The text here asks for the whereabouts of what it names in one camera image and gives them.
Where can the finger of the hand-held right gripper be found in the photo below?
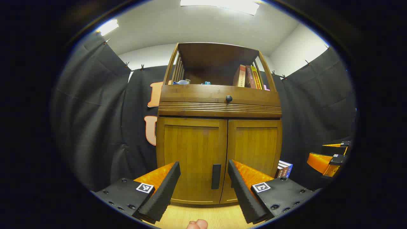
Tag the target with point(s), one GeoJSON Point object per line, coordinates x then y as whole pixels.
{"type": "Point", "coordinates": [319, 163]}
{"type": "Point", "coordinates": [334, 150]}

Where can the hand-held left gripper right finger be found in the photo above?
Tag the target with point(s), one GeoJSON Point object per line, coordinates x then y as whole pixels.
{"type": "Point", "coordinates": [243, 194]}

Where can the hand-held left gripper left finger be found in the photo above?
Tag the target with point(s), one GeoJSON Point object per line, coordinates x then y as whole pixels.
{"type": "Point", "coordinates": [162, 194]}

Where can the wooden cabinet door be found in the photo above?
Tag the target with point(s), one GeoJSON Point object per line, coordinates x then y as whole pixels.
{"type": "Point", "coordinates": [254, 143]}
{"type": "Point", "coordinates": [190, 152]}

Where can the brown wooden double-door shoe cabinet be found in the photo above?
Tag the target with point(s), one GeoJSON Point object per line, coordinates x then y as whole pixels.
{"type": "Point", "coordinates": [219, 124]}

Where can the wooden cabinet drawer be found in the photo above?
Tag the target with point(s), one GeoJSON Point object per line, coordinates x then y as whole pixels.
{"type": "Point", "coordinates": [197, 98]}

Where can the small pink item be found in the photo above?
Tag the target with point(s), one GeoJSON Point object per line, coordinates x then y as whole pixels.
{"type": "Point", "coordinates": [266, 88]}

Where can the black backdrop cloth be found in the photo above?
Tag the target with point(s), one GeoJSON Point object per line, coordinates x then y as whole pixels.
{"type": "Point", "coordinates": [95, 127]}

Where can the black round drawer knob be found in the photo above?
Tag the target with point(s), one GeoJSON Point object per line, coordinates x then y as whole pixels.
{"type": "Point", "coordinates": [229, 98]}

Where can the yellow book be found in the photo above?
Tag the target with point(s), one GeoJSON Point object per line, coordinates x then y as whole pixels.
{"type": "Point", "coordinates": [257, 79]}

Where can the dark brown book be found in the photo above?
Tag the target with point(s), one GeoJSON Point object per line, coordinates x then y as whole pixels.
{"type": "Point", "coordinates": [250, 78]}

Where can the blue white item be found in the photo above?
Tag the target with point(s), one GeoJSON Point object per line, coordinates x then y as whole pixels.
{"type": "Point", "coordinates": [179, 82]}

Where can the tan red book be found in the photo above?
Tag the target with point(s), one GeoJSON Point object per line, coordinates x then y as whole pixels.
{"type": "Point", "coordinates": [240, 76]}

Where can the small ceiling light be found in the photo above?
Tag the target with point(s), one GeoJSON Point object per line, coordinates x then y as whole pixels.
{"type": "Point", "coordinates": [108, 27]}

